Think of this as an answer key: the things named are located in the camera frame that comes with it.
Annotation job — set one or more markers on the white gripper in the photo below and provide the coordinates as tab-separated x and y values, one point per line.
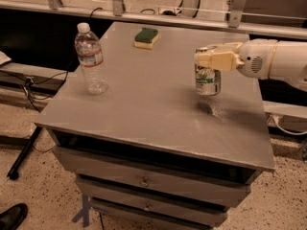
254	58

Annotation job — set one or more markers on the silver green 7up can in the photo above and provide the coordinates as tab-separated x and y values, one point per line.
207	80

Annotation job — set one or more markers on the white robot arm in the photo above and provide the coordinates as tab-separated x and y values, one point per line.
289	64

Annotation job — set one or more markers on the white power strip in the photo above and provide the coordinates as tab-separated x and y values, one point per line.
167	11

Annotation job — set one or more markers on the green yellow sponge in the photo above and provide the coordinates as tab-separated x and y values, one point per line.
146	38

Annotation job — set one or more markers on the grey drawer cabinet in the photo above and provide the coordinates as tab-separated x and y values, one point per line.
150	148

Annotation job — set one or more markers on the clear plastic water bottle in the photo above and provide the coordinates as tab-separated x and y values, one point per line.
90	55

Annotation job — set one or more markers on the black stand leg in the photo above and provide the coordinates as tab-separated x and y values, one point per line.
13	173

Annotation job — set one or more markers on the black shoe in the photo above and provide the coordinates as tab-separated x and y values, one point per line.
13	217

